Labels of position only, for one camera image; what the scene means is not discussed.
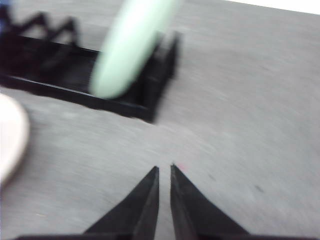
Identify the white plate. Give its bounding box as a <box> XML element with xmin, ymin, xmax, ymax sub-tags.
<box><xmin>0</xmin><ymin>93</ymin><xmax>30</xmax><ymax>187</ymax></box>

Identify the black dish rack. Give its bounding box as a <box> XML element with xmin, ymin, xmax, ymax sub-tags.
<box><xmin>0</xmin><ymin>7</ymin><xmax>180</xmax><ymax>122</ymax></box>

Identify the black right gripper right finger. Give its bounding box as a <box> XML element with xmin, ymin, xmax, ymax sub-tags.
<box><xmin>170</xmin><ymin>164</ymin><xmax>251</xmax><ymax>240</ymax></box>

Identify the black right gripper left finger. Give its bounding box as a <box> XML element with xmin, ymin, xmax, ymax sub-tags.
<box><xmin>81</xmin><ymin>165</ymin><xmax>160</xmax><ymax>240</ymax></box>

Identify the green plate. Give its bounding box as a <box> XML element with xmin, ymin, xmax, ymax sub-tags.
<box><xmin>90</xmin><ymin>0</ymin><xmax>182</xmax><ymax>100</ymax></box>

